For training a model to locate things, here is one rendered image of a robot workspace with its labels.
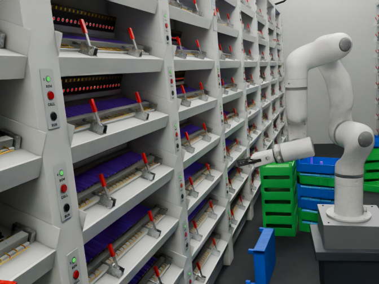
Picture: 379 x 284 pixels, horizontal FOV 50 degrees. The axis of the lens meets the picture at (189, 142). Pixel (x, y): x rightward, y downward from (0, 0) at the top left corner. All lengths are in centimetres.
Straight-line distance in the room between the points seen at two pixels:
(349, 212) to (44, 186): 138
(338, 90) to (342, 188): 43
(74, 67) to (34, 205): 32
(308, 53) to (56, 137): 113
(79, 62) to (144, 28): 54
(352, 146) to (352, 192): 22
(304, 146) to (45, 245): 116
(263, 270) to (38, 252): 139
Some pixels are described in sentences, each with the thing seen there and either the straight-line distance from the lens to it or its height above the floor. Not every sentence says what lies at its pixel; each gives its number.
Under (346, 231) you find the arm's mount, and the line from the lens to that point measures 187.
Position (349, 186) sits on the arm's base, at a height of 54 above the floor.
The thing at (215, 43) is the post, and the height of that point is 122.
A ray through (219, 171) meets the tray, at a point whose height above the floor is 54.
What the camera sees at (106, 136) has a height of 93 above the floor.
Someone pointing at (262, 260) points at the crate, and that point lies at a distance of 208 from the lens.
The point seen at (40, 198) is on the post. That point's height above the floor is 84.
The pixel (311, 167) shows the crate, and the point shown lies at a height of 44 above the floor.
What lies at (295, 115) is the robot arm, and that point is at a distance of 173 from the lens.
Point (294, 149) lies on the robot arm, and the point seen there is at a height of 72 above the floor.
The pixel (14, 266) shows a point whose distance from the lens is 86.
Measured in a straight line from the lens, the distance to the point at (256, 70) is 350.
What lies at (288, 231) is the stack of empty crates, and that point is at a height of 3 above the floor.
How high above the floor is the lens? 107
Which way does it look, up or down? 9 degrees down
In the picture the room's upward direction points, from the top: 5 degrees counter-clockwise
